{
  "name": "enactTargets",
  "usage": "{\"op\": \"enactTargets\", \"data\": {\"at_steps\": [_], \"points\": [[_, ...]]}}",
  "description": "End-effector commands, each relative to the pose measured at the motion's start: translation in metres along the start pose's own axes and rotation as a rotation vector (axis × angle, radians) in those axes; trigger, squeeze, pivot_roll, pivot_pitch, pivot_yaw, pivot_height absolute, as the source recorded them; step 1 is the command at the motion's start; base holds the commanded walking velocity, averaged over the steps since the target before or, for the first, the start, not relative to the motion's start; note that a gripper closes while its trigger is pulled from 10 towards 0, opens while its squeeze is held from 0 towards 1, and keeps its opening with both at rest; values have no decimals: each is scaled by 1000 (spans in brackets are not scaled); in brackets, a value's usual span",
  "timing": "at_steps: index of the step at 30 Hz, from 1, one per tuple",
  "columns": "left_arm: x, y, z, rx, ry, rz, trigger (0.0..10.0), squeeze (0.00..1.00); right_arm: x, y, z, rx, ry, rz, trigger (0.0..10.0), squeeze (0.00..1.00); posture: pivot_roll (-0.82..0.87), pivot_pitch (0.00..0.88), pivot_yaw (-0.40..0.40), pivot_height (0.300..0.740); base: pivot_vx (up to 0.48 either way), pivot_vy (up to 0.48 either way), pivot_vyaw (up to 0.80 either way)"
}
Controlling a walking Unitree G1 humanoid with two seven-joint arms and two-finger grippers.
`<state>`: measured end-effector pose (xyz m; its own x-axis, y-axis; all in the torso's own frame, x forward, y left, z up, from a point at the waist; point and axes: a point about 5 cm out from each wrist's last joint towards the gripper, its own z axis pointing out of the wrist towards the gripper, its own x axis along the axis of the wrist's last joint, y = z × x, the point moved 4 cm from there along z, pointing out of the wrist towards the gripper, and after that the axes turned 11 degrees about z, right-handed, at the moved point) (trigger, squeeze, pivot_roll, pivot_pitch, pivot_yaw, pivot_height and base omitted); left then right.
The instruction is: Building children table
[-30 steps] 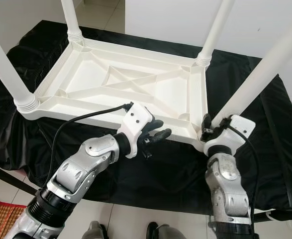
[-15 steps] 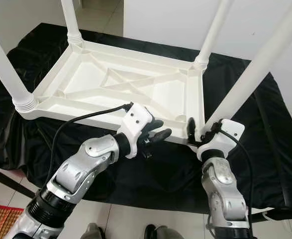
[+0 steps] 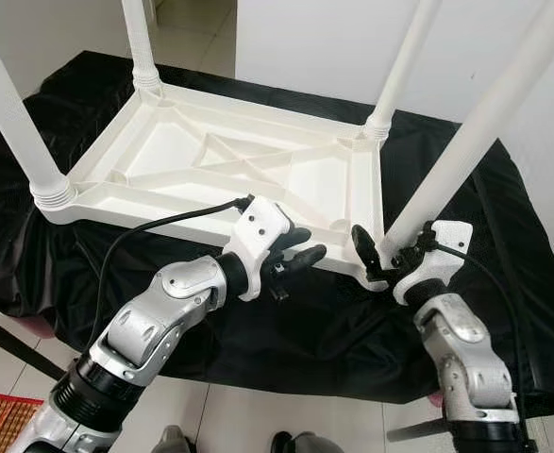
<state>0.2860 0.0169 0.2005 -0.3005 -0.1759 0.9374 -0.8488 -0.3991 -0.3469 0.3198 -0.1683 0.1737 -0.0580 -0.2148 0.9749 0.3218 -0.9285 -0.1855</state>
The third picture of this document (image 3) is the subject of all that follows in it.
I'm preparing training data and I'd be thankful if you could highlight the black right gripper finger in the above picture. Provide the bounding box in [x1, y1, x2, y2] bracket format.
[352, 225, 387, 284]

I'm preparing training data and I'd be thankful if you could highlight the white plastic table leg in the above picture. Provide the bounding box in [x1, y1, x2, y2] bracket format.
[121, 0, 162, 95]
[378, 0, 554, 270]
[0, 9, 77, 210]
[364, 0, 443, 141]

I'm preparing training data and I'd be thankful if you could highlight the black table cloth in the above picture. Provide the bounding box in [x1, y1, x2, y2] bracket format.
[0, 49, 554, 416]

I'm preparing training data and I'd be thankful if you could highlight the black metal table leg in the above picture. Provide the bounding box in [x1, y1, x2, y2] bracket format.
[0, 311, 66, 380]
[387, 420, 447, 443]

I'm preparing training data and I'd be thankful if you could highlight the grey right robot foot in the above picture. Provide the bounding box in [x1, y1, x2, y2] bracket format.
[272, 431, 344, 453]

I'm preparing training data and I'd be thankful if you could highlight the grey robot foot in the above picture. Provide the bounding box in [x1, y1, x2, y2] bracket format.
[272, 431, 344, 453]
[154, 425, 193, 453]

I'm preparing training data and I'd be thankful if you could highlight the grey left robot foot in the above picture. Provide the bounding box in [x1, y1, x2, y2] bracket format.
[154, 425, 193, 453]

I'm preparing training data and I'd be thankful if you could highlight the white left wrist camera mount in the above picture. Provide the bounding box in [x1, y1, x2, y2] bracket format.
[222, 198, 294, 301]

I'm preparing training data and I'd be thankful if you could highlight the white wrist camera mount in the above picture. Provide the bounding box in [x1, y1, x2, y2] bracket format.
[222, 198, 294, 301]
[393, 220, 474, 305]

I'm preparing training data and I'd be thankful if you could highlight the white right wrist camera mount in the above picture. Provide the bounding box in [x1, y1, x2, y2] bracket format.
[393, 220, 474, 305]

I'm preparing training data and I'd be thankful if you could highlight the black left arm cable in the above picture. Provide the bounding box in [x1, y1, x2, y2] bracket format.
[88, 195, 256, 350]

